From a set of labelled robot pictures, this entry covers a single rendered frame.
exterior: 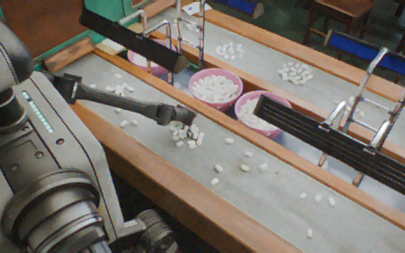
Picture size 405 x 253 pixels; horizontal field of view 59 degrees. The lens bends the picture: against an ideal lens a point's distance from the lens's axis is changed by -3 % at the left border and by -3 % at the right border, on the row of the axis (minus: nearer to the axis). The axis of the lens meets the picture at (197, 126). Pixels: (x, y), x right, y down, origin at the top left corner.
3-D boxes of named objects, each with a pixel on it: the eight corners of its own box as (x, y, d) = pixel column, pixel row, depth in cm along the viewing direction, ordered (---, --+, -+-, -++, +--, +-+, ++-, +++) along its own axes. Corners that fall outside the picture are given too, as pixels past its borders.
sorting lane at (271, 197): (390, 313, 111) (393, 310, 109) (47, 81, 191) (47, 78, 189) (419, 243, 127) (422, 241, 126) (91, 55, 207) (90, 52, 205)
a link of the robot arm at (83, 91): (55, 101, 132) (62, 72, 130) (58, 98, 137) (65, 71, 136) (168, 129, 144) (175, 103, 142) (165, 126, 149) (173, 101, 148)
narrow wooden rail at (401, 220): (410, 251, 132) (424, 237, 124) (94, 64, 212) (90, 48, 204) (415, 241, 135) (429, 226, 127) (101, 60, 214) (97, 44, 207)
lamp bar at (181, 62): (177, 75, 143) (176, 60, 137) (78, 24, 170) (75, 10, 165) (190, 66, 147) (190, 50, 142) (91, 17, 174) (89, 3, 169)
